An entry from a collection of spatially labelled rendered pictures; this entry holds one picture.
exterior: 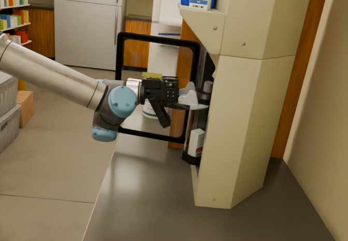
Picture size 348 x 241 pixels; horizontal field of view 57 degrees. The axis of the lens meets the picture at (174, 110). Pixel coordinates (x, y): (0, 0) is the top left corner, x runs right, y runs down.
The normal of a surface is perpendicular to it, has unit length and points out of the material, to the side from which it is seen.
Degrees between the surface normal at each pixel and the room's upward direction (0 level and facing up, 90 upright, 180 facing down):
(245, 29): 90
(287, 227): 0
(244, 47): 90
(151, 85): 90
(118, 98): 48
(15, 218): 0
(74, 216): 0
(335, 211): 90
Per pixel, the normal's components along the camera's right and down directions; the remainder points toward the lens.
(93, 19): 0.00, 0.37
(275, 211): 0.11, -0.93
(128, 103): 0.45, -0.35
